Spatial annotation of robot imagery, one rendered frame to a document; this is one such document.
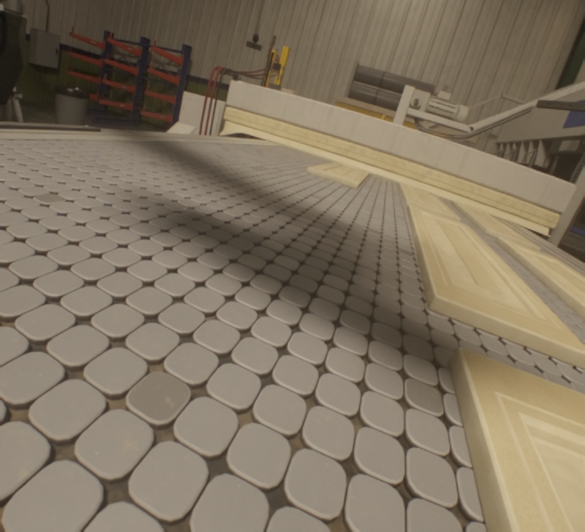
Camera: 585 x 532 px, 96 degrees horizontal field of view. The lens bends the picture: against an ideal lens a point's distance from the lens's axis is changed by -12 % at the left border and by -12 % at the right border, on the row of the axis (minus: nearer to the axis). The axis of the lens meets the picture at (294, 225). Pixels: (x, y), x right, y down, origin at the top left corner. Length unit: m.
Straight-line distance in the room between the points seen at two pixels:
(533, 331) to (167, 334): 0.37
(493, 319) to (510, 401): 0.14
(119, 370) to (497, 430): 0.22
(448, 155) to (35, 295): 1.90
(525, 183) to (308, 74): 5.21
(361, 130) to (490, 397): 1.78
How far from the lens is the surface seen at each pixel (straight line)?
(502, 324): 0.40
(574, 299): 0.70
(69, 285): 0.26
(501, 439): 0.23
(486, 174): 2.01
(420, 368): 0.27
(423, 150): 1.93
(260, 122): 2.11
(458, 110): 2.82
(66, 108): 5.57
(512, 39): 6.86
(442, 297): 0.37
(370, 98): 5.51
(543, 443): 0.27
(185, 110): 2.88
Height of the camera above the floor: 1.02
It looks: 18 degrees down
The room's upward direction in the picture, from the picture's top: 17 degrees clockwise
